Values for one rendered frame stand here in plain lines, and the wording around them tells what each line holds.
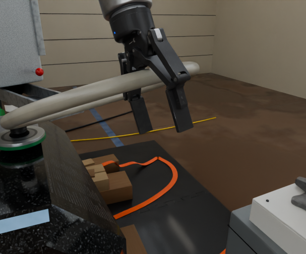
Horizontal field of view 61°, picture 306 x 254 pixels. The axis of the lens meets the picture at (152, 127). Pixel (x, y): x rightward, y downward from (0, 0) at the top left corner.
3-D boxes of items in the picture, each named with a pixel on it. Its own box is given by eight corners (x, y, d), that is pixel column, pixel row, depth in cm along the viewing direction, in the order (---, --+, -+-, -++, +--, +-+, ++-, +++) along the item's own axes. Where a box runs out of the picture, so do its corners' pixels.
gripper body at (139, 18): (159, 2, 44) (174, 56, 45) (137, 21, 51) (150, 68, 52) (119, 5, 40) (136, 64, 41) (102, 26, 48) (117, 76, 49)
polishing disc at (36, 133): (7, 128, 129) (6, 126, 129) (51, 127, 130) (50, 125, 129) (-17, 147, 109) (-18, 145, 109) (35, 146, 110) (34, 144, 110)
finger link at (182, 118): (179, 86, 42) (182, 85, 42) (191, 127, 43) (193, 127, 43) (164, 90, 41) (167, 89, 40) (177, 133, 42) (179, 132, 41)
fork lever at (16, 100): (-31, 91, 120) (-34, 81, 119) (12, 84, 134) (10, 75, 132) (39, 125, 77) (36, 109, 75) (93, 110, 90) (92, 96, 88)
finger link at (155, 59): (149, 49, 47) (151, 42, 46) (187, 86, 42) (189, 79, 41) (131, 52, 45) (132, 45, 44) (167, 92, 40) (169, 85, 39)
